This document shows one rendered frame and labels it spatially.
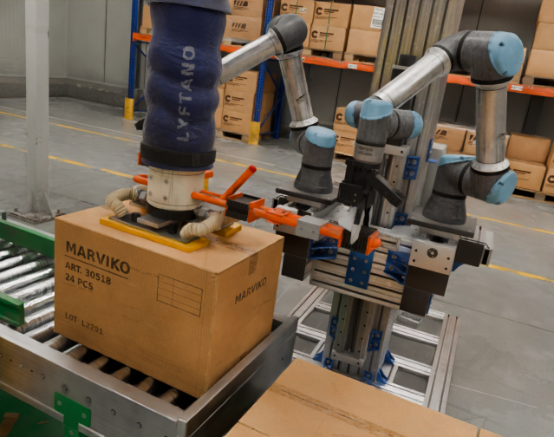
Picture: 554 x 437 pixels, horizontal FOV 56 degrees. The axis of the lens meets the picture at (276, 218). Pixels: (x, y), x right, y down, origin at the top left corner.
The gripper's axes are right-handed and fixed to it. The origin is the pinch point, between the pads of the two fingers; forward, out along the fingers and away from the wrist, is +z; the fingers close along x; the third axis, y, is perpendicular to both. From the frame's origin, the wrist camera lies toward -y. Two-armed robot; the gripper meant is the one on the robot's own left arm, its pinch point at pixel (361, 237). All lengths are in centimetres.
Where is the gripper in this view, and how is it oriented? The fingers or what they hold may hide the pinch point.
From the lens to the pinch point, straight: 138.8
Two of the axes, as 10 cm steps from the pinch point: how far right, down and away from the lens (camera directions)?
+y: -8.8, -2.4, 4.0
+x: -4.5, 2.0, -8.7
